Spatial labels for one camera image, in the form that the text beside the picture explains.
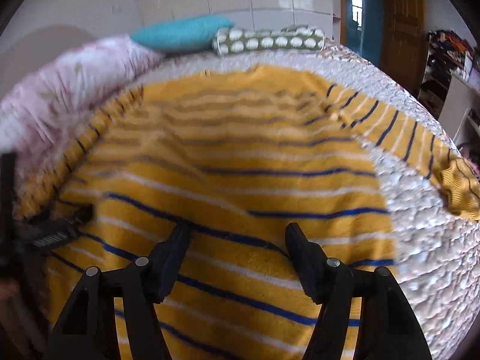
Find brown wooden door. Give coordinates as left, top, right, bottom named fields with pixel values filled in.
left=380, top=0, right=427, bottom=97

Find beige quilted bedspread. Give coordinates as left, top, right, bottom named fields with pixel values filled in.
left=136, top=45, right=479, bottom=359

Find pink floral duvet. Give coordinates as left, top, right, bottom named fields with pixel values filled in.
left=1, top=34, right=165, bottom=181

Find cluttered shelf unit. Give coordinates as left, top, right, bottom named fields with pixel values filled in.
left=418, top=30, right=479, bottom=152

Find green white dotted bolster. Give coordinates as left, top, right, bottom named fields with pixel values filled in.
left=211, top=25, right=326, bottom=56

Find turquoise cushion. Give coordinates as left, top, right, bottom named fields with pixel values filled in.
left=129, top=16, right=234, bottom=54

